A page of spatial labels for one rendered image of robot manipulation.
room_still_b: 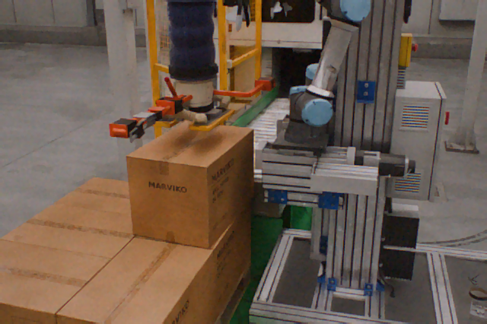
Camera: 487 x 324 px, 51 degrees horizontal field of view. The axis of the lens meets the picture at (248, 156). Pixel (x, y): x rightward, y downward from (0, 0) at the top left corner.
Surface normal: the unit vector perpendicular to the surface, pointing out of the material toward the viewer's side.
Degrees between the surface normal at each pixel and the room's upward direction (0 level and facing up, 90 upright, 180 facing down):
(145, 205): 90
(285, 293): 0
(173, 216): 90
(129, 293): 0
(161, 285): 0
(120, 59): 90
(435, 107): 90
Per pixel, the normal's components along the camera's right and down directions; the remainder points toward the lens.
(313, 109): 0.18, 0.46
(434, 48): -0.25, 0.33
